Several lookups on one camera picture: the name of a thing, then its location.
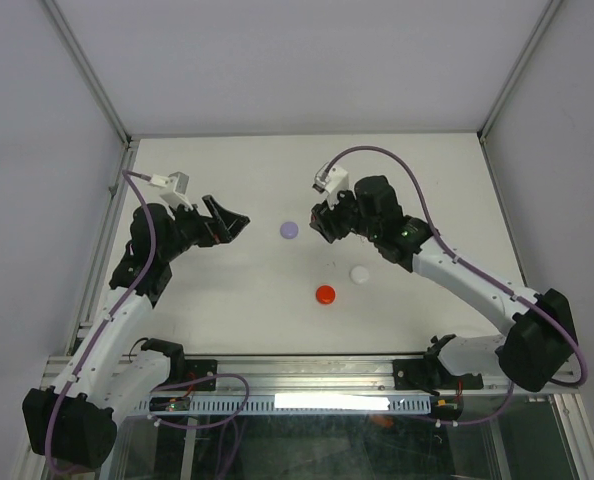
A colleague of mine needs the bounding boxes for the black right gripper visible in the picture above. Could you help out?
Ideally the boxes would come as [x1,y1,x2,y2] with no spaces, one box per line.
[310,185,380,243]

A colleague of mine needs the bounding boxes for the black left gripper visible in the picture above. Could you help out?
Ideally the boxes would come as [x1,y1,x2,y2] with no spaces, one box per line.
[159,194,248,261]

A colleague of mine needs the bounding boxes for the white slotted cable duct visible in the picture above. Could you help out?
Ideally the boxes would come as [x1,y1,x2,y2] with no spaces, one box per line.
[130,393,431,416]

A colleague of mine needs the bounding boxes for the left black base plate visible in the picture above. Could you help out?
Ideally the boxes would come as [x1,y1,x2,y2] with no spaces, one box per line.
[155,358,218,393]

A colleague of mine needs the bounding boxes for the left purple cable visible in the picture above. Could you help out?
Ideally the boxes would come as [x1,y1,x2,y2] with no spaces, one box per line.
[44,169,251,480]

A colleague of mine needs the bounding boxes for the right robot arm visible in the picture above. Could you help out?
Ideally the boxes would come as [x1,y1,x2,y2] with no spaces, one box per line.
[310,169,577,392]

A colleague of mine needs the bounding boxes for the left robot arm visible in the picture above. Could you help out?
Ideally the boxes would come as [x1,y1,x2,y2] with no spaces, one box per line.
[22,195,250,470]

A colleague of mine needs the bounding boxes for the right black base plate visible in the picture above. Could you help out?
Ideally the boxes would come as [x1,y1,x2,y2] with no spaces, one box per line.
[392,358,484,395]

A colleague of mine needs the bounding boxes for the purple earbud case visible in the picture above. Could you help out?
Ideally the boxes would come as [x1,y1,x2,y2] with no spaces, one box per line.
[280,221,299,240]

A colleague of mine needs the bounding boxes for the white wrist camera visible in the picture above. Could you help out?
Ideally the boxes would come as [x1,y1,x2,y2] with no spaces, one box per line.
[312,164,349,208]
[148,172,195,211]

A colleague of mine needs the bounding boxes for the orange earbud case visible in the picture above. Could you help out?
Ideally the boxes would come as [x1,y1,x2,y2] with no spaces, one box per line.
[315,285,336,305]

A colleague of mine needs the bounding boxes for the aluminium mounting rail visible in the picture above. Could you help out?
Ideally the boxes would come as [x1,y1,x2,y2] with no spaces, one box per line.
[41,353,576,397]

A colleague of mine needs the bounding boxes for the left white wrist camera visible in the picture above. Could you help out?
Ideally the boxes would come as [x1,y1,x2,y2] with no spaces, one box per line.
[148,172,195,211]

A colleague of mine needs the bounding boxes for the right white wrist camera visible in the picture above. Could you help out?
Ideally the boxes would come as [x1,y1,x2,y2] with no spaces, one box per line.
[312,164,349,208]

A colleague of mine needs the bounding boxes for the white earbud case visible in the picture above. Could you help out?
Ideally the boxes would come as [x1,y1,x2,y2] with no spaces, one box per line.
[349,265,370,285]

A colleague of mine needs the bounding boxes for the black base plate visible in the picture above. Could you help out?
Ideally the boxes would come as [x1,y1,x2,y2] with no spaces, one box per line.
[155,358,218,393]
[392,358,484,395]

